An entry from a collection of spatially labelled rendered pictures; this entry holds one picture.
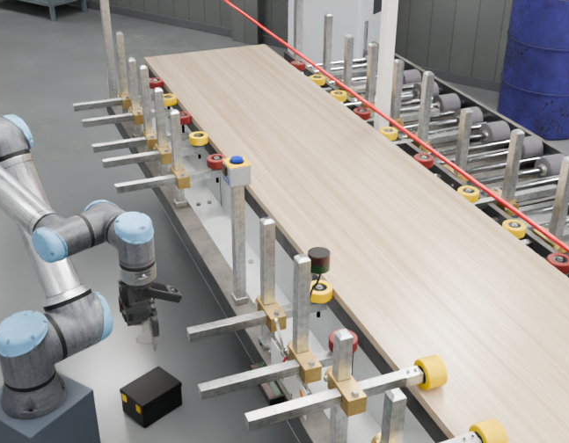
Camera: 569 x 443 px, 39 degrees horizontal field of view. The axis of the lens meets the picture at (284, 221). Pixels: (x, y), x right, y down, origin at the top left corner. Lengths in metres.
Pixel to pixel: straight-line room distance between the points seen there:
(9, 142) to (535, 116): 4.19
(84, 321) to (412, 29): 5.05
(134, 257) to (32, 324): 0.54
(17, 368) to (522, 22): 4.33
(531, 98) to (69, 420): 4.21
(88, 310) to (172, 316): 1.42
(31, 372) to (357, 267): 1.03
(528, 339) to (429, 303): 0.30
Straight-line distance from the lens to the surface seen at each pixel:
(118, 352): 3.68
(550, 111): 5.90
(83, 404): 2.57
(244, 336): 2.61
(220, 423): 3.29
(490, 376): 2.17
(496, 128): 3.82
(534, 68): 5.82
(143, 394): 3.27
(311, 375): 2.19
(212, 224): 3.34
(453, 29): 6.87
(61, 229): 2.01
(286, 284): 2.85
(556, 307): 2.49
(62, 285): 2.48
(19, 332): 2.41
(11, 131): 2.49
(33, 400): 2.50
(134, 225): 1.97
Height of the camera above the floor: 2.26
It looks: 29 degrees down
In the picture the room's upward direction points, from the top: straight up
